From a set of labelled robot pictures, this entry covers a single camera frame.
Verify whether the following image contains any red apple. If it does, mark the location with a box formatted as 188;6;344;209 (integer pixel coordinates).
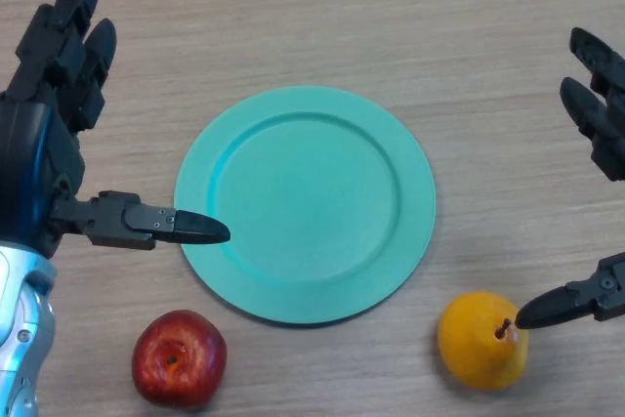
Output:
131;309;229;409

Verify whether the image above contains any green round plate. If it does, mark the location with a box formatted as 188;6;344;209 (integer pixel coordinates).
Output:
173;85;438;327

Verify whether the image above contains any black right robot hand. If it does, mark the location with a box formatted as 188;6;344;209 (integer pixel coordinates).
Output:
515;26;625;331

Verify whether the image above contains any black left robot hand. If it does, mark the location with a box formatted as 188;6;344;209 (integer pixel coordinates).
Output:
0;0;231;259

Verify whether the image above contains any yellow pear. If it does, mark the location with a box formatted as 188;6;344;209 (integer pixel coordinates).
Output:
437;291;530;392

